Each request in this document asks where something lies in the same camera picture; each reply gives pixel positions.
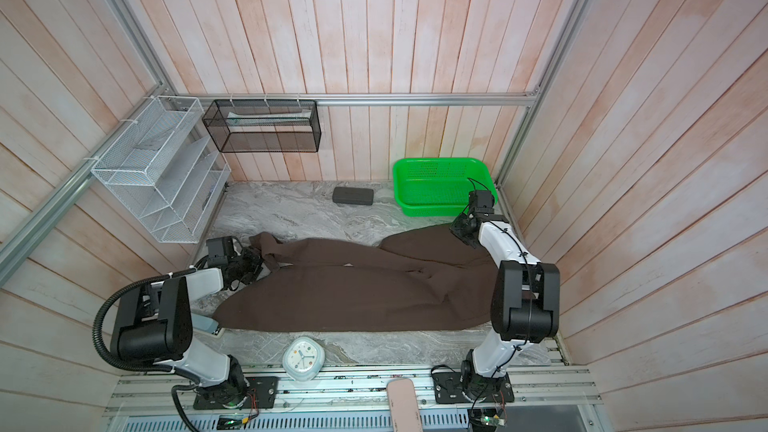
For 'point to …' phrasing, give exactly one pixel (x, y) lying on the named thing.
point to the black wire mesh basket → (264, 125)
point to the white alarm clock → (302, 358)
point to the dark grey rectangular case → (353, 195)
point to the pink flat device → (403, 405)
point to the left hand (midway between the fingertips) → (269, 259)
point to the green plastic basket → (439, 186)
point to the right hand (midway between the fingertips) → (458, 227)
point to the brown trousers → (418, 278)
